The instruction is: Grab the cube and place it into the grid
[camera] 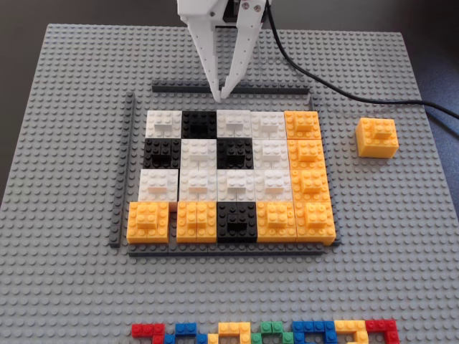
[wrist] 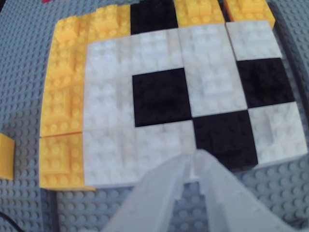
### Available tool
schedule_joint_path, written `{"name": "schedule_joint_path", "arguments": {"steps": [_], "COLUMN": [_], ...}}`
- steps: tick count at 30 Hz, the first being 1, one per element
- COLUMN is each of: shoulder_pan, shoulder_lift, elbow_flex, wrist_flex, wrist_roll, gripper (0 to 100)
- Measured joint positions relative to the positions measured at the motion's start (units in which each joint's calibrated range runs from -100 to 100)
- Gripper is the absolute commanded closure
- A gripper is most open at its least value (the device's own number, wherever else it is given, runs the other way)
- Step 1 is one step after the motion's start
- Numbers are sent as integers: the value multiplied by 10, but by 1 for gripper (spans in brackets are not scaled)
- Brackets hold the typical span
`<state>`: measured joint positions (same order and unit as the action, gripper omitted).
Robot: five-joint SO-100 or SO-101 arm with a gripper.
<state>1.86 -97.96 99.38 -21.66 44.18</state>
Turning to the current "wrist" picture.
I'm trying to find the grey studded baseplate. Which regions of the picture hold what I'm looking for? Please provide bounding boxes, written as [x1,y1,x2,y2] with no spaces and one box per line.
[0,0,309,232]

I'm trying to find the black cable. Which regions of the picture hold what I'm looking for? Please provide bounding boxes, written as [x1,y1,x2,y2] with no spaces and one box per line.
[0,212,24,232]

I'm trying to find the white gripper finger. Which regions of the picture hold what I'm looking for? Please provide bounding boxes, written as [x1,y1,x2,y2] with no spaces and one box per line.
[101,154,195,232]
[194,149,302,232]

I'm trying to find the black brick cube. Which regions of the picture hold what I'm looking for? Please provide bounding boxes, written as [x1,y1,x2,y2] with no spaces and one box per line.
[236,57,297,109]
[129,0,179,36]
[132,68,193,128]
[192,110,258,171]

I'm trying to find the white brick cube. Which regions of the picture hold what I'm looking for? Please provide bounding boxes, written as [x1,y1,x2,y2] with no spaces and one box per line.
[135,120,197,181]
[131,30,186,76]
[83,127,140,187]
[178,24,239,71]
[248,101,309,169]
[226,20,283,61]
[83,77,136,132]
[84,38,134,83]
[184,63,249,119]

